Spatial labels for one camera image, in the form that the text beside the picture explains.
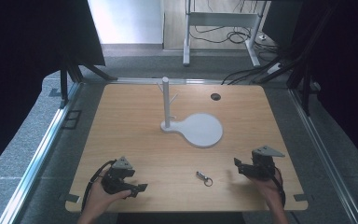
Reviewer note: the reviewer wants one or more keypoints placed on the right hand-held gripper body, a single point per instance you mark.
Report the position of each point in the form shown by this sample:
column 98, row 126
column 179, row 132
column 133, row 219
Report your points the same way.
column 262, row 165

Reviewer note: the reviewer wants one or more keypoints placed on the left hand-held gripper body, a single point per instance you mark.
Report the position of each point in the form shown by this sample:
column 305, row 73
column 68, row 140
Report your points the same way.
column 115, row 182

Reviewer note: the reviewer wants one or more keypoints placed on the white stand with round base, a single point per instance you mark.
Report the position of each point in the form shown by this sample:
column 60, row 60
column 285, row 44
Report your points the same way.
column 199, row 129

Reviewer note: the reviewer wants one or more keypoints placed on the person's left hand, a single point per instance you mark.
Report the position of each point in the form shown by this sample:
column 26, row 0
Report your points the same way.
column 101, row 199

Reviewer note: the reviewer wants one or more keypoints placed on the person's right hand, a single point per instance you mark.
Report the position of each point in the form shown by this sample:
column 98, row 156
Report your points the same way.
column 266, row 188

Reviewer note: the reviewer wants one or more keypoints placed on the black tape piece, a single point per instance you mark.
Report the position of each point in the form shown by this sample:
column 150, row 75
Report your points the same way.
column 301, row 197
column 72, row 198

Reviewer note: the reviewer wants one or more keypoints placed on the black stand legs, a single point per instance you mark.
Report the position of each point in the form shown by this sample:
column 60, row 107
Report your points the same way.
column 74, row 73
column 301, row 77

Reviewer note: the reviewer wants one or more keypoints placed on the white power strip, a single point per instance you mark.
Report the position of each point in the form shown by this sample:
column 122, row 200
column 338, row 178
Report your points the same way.
column 273, row 68

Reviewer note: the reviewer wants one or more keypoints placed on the black curtain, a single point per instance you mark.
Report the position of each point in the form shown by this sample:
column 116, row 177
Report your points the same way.
column 28, row 62
column 338, row 68

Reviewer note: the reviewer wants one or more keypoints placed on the aluminium rail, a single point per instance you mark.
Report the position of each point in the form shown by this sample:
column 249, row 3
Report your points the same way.
column 35, row 165
column 167, row 81
column 323, row 155

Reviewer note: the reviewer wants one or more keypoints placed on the black floor bracket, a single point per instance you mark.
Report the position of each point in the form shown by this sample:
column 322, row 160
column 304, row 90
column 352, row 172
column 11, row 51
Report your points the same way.
column 71, row 119

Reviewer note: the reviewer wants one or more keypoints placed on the white metal desk frame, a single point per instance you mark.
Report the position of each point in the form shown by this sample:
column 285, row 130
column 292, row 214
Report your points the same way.
column 220, row 19

